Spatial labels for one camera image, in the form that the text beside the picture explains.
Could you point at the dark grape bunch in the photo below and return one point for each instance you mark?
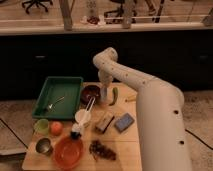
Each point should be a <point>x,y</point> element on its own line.
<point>97,149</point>

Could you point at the green plastic tray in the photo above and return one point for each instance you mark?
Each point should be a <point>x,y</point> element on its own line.
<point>53,88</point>

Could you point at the green plastic cup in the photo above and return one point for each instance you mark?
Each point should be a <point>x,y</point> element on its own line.
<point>42,126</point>

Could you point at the orange fruit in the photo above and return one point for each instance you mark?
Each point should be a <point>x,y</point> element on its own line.
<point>56,128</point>

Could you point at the black office chair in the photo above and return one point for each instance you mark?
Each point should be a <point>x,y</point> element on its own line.
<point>29,3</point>

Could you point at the orange plastic bowl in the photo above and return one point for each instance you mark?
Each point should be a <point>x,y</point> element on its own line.
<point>67,153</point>

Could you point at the grey wiping towel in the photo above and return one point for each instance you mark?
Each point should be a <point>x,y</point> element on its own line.
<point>103,93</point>

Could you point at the white small cup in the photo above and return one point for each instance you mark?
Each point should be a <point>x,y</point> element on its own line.
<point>83,115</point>

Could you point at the small metal cup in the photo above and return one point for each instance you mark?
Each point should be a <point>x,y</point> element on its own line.
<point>44,146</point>

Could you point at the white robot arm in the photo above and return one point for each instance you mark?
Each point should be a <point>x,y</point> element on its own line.
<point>161,131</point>

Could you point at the brown wooden block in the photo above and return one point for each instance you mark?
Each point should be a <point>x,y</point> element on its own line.
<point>102,125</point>

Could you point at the dark purple bowl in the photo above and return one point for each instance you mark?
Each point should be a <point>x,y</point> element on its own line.
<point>88,92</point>

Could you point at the blue sponge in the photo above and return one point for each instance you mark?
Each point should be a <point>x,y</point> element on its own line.
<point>123,122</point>

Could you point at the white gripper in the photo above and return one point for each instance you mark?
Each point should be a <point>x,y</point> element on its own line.
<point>105,78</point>

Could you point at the white dish brush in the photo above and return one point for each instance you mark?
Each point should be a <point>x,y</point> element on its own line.
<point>78,126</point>

